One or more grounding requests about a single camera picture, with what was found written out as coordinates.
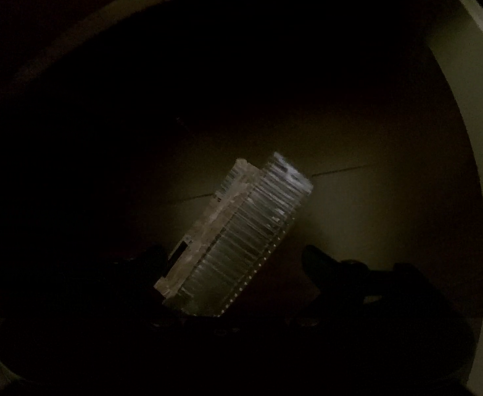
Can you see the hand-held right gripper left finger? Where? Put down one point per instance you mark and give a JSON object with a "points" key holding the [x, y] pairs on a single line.
{"points": [[148, 266]]}

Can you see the clear ribbed plastic container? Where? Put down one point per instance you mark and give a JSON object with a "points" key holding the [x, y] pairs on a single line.
{"points": [[233, 235]]}

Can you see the brown cardboard box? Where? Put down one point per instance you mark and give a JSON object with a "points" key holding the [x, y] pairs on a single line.
{"points": [[369, 214]]}

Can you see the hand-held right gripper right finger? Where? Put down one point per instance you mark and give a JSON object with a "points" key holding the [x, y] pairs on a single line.
{"points": [[323, 267]]}

